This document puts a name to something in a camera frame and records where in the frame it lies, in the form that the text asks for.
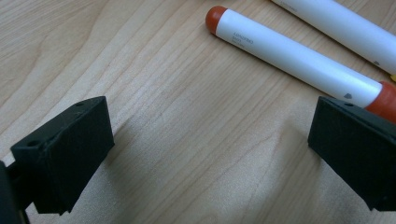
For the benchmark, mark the brownish red cap marker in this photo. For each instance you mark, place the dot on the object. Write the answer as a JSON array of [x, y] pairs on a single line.
[[295, 59]]

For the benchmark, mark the yellow cap marker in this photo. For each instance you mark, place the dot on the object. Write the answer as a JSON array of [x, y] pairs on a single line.
[[342, 28]]

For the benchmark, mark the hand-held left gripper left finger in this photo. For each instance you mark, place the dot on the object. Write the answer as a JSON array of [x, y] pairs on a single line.
[[62, 161]]

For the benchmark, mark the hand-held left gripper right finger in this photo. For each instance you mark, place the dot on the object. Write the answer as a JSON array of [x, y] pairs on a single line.
[[358, 155]]

